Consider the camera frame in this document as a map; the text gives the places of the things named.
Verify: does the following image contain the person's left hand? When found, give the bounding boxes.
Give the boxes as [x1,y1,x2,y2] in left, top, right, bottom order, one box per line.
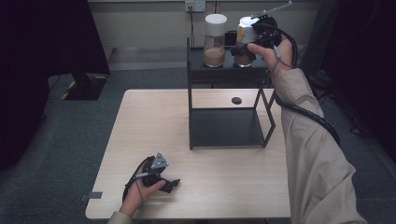
[119,163,167,218]

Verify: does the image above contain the dark curtain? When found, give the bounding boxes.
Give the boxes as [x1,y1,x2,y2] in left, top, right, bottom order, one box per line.
[0,0,111,172]
[320,0,396,162]

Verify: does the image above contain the gripper thin grey cable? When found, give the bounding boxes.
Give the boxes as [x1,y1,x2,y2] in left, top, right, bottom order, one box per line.
[134,171,151,210]
[270,45,293,75]

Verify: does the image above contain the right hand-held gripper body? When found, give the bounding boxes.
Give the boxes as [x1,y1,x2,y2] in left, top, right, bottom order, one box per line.
[250,0,294,49]

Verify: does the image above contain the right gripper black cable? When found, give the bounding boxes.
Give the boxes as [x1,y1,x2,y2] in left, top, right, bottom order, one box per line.
[274,26,342,147]

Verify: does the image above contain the grey table edge bracket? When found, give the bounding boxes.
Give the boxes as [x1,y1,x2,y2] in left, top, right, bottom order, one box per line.
[78,191,104,202]

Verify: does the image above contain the plain white-lid glass jar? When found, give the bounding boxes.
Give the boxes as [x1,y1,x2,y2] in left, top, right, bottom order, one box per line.
[203,13,228,68]

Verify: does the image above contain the grey upright panel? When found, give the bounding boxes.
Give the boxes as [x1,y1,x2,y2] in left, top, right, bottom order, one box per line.
[298,0,341,77]

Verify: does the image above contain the labelled white-lid glass jar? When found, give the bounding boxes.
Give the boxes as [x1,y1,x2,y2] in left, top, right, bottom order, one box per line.
[233,16,262,68]

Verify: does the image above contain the person's right hand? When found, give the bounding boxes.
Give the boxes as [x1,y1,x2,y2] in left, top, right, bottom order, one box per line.
[247,32,294,82]

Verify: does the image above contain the white wall socket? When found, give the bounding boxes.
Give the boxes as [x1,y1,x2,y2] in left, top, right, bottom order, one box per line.
[184,0,207,13]

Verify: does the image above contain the black floor cables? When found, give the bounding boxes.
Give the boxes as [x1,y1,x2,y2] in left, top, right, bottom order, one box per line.
[318,89,375,138]

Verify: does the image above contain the black metal shelf rack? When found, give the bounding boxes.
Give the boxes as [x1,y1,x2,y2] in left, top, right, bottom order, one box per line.
[186,36,278,151]

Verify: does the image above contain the black wall power cable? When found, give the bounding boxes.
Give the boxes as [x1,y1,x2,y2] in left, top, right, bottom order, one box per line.
[188,7,196,48]

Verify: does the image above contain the black stand base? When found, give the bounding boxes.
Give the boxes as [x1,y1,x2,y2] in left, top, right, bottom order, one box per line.
[60,73,109,101]

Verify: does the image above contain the left gripper thin grey cable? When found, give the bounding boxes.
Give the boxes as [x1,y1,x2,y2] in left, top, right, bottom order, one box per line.
[134,171,151,210]

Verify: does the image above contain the right gripper thin grey cable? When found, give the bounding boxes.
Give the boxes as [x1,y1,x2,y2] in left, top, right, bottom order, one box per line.
[270,45,293,75]

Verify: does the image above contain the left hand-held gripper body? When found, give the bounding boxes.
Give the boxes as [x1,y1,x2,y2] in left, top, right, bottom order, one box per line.
[141,151,170,189]

